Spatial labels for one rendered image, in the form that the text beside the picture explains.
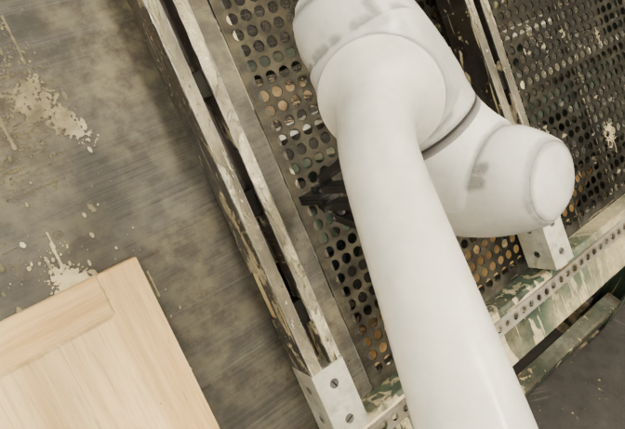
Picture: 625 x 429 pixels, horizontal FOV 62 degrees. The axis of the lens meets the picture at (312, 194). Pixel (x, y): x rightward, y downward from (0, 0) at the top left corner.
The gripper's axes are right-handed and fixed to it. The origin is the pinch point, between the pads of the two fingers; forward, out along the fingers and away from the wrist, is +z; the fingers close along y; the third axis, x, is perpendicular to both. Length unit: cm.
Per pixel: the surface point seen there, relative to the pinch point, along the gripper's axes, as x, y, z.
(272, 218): 7.9, 0.1, 0.8
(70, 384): 41.3, -8.4, 6.6
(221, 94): 7.6, 19.5, 0.7
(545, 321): -40, -46, 3
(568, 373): -96, -112, 55
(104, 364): 36.6, -8.2, 6.6
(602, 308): -115, -95, 48
